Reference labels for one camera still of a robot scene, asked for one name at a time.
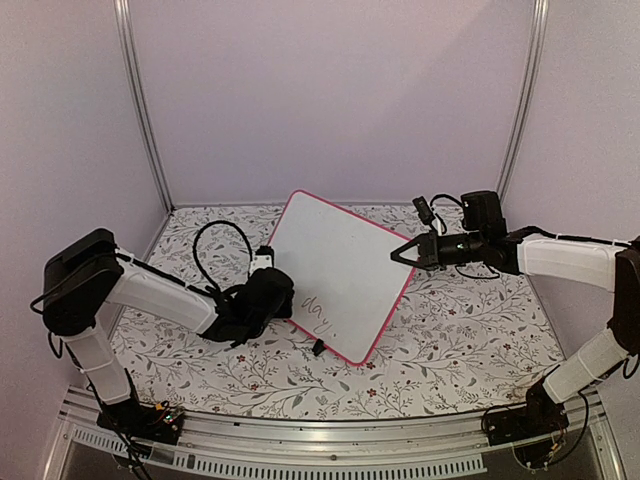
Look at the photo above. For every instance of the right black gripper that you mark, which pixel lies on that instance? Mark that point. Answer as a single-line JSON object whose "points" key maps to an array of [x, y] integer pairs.
{"points": [[427, 251]]}

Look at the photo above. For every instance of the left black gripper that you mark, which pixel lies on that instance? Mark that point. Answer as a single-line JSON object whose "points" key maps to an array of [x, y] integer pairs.
{"points": [[286, 310]]}

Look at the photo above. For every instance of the pink-framed whiteboard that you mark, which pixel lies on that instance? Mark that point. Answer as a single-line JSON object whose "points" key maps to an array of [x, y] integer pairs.
{"points": [[346, 287]]}

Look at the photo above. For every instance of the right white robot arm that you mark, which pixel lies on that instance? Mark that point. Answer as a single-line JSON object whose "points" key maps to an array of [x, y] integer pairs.
{"points": [[590, 286]]}

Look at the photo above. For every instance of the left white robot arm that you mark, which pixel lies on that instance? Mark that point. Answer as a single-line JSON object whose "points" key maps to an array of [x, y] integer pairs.
{"points": [[93, 271]]}

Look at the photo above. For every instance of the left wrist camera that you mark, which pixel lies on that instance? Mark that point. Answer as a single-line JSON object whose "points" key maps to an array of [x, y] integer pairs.
{"points": [[264, 257]]}

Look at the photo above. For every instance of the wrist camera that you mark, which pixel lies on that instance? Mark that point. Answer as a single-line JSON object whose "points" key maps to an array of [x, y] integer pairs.
{"points": [[425, 213], [264, 257]]}

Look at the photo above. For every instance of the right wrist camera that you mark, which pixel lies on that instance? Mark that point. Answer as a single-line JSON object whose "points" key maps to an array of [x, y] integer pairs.
{"points": [[425, 213]]}

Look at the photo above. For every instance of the rear aluminium table rail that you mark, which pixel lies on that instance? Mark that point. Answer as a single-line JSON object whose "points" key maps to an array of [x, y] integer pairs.
{"points": [[283, 203]]}

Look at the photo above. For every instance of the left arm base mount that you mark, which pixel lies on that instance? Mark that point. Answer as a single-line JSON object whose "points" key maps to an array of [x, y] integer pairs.
{"points": [[161, 423]]}

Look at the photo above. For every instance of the front aluminium rail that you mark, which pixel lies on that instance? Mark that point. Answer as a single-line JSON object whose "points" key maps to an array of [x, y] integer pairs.
{"points": [[457, 446]]}

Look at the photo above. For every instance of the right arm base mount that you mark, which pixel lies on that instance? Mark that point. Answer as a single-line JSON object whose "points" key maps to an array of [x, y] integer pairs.
{"points": [[535, 430]]}

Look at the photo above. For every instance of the right aluminium frame post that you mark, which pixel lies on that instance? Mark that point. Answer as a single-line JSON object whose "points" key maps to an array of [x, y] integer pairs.
{"points": [[526, 95]]}

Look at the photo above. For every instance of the aluminium frame post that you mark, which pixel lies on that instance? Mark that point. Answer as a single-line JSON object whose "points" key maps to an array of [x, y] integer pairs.
{"points": [[134, 77], [526, 95]]}

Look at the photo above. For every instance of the left aluminium frame post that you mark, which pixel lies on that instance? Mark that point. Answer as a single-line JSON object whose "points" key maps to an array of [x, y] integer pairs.
{"points": [[134, 77]]}

